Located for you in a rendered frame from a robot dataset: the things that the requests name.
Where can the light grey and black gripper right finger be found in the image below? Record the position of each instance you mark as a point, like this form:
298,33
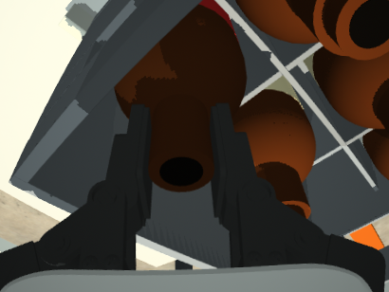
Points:
267,231

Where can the dark grey divided crate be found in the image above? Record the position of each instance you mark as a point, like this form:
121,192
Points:
182,224

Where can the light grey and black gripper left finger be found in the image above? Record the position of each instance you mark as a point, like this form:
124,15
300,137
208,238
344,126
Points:
116,209

